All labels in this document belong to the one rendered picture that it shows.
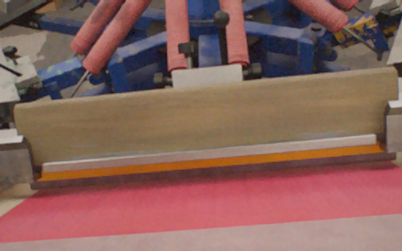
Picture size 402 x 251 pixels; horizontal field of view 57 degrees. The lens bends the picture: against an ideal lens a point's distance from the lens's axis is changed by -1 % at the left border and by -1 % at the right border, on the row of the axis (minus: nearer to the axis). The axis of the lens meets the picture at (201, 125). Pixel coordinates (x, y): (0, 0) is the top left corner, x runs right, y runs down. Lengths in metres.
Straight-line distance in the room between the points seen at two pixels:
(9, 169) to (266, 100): 0.28
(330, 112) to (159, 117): 0.18
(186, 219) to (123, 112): 0.14
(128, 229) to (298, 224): 0.14
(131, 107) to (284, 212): 0.19
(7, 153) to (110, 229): 0.16
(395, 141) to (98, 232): 0.29
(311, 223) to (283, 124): 0.13
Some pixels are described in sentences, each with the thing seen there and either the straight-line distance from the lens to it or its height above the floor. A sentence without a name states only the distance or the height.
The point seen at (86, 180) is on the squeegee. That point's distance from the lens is 0.44.
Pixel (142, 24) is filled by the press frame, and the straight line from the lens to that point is 1.31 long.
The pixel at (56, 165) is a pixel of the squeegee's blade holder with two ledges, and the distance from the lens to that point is 0.42.
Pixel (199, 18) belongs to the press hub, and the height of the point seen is 1.07.
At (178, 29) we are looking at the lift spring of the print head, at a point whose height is 1.16.
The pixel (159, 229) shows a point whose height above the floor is 1.27.
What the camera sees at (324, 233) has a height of 1.29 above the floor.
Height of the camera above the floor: 1.53
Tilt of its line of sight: 41 degrees down
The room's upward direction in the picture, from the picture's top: 9 degrees counter-clockwise
